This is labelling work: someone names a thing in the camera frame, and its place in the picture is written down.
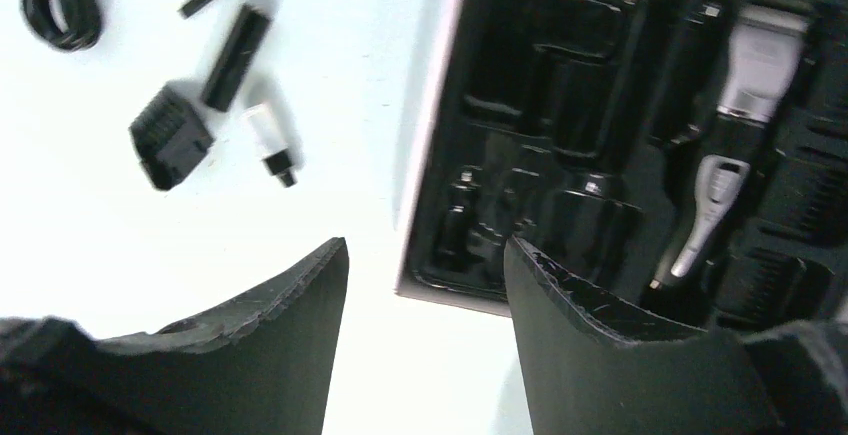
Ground black cylindrical trimmer body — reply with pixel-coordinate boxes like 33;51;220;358
200;4;271;112

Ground small white oil bottle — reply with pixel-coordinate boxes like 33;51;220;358
243;103;297;188

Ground black power cable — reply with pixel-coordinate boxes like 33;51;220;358
21;0;104;52

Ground white cardboard kit box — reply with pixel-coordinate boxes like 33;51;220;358
394;0;848;319

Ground black loose comb attachment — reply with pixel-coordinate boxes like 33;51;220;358
129;84;214;191

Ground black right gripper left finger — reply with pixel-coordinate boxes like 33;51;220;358
1;237;349;434

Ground black silver hair clipper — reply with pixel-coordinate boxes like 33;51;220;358
648;5;811;295

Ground black comb guard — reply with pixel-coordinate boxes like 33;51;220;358
713;248;836;331
758;151;847;247

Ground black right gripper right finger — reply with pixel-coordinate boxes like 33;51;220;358
503;237;847;434

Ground black plastic tray insert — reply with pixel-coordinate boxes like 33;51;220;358
404;0;848;334

